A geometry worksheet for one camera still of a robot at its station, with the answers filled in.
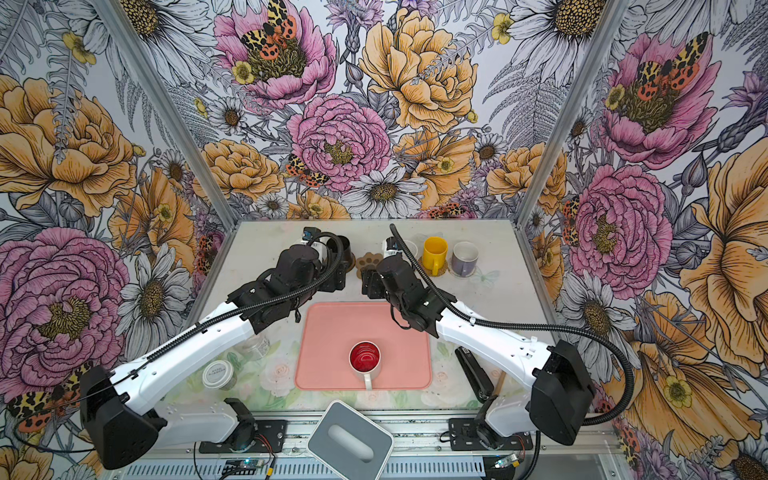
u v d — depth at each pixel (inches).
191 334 18.1
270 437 29.3
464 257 40.9
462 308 20.9
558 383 15.8
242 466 27.9
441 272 41.4
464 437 28.8
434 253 39.2
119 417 14.9
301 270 22.1
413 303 22.9
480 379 30.8
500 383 32.6
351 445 28.6
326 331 36.2
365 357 33.5
